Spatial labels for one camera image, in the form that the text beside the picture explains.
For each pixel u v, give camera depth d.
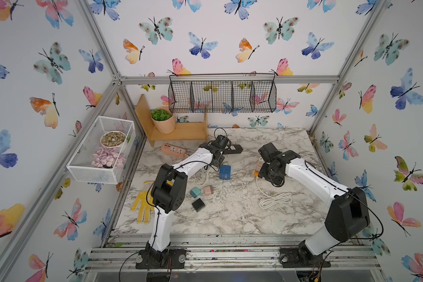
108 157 0.62
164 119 1.01
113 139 0.71
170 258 0.72
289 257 0.74
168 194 0.53
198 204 0.89
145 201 0.51
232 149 1.04
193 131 1.11
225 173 0.96
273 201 0.88
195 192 0.91
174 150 1.08
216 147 0.73
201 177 0.98
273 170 0.60
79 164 0.62
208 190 0.91
